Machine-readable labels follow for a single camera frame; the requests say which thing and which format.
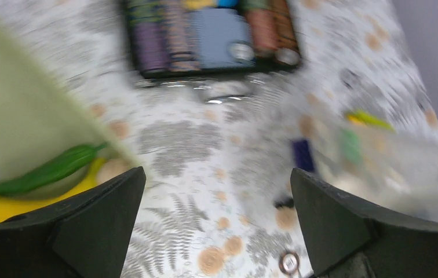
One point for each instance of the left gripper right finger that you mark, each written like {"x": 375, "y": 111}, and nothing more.
{"x": 346, "y": 236}

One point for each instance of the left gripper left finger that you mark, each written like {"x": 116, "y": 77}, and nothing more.
{"x": 86, "y": 235}

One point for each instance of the small dark green pepper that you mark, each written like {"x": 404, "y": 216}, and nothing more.
{"x": 58, "y": 168}

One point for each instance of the clear zip top bag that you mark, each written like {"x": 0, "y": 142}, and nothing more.
{"x": 399, "y": 170}

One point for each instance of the yellow banana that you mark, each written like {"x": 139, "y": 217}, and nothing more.
{"x": 10, "y": 207}

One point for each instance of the long green pepper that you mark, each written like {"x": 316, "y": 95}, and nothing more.
{"x": 349, "y": 143}

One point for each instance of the yellow plastic triangle tool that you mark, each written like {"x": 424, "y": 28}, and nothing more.
{"x": 367, "y": 119}

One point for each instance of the light green plastic basket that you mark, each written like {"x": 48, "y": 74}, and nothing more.
{"x": 38, "y": 119}

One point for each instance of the black poker chip case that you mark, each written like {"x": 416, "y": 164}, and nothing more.
{"x": 181, "y": 39}

